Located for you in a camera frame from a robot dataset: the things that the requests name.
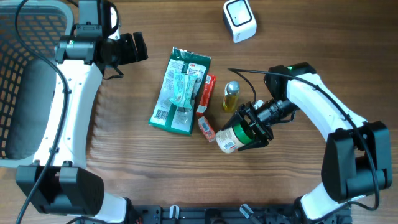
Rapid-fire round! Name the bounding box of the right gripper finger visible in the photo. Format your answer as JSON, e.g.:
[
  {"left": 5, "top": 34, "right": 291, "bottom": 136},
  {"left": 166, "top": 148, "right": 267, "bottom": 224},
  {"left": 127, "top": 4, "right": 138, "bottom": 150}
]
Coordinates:
[
  {"left": 221, "top": 108, "right": 245, "bottom": 131},
  {"left": 238, "top": 138, "right": 269, "bottom": 151}
]

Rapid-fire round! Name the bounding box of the yellow liquid bottle silver cap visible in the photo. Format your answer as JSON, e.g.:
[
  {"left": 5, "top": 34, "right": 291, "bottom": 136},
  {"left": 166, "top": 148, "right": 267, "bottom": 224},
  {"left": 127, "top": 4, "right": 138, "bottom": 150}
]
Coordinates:
[{"left": 222, "top": 80, "right": 239, "bottom": 113}]

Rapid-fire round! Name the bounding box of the green lid white jar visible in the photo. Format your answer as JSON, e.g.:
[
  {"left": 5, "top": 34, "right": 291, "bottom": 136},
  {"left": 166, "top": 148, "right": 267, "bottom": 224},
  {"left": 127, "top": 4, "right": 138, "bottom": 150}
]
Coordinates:
[{"left": 216, "top": 123, "right": 254, "bottom": 154}]

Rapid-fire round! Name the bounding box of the pink tissue pack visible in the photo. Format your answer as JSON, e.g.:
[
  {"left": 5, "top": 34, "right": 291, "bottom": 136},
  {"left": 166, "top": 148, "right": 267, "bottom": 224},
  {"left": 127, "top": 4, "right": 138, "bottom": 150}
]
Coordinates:
[{"left": 198, "top": 116, "right": 216, "bottom": 142}]

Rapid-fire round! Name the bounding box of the red snack packet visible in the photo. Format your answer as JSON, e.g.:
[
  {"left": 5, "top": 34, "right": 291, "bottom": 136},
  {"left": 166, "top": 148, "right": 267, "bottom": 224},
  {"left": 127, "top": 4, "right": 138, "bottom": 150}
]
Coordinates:
[{"left": 195, "top": 74, "right": 216, "bottom": 116}]

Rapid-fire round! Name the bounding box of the green 3M gloves package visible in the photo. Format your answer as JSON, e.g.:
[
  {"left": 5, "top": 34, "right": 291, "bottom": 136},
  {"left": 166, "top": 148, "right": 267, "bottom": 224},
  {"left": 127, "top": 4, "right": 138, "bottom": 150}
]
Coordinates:
[{"left": 149, "top": 47, "right": 211, "bottom": 135}]

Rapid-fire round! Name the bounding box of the light teal small packet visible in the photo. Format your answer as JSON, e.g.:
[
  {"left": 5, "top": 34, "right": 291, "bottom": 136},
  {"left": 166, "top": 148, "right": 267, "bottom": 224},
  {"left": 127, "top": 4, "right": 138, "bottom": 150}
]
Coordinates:
[{"left": 170, "top": 70, "right": 197, "bottom": 109}]

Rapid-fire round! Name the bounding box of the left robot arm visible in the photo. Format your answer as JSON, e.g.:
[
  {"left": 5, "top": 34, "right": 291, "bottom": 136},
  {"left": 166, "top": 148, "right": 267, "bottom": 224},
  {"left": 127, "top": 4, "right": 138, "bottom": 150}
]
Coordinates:
[{"left": 16, "top": 1, "right": 148, "bottom": 223}]

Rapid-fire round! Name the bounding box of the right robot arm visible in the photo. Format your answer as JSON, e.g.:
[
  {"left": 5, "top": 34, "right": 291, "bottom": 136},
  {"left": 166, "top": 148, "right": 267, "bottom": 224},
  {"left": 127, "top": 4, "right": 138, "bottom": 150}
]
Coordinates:
[{"left": 216, "top": 62, "right": 392, "bottom": 223}]

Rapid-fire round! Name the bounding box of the white barcode scanner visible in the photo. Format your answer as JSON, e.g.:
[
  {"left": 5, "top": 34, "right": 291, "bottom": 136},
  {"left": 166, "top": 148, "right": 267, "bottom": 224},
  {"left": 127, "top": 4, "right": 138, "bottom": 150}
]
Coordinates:
[{"left": 223, "top": 0, "right": 257, "bottom": 44}]

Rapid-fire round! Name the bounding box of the grey plastic mesh basket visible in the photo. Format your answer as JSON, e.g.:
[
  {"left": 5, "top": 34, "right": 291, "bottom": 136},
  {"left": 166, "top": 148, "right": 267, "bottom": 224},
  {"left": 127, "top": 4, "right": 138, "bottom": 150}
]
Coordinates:
[{"left": 1, "top": 1, "right": 74, "bottom": 168}]

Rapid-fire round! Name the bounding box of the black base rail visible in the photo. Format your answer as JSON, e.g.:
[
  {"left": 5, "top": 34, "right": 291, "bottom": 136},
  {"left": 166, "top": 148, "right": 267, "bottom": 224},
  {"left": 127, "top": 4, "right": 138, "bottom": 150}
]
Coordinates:
[{"left": 134, "top": 204, "right": 353, "bottom": 224}]

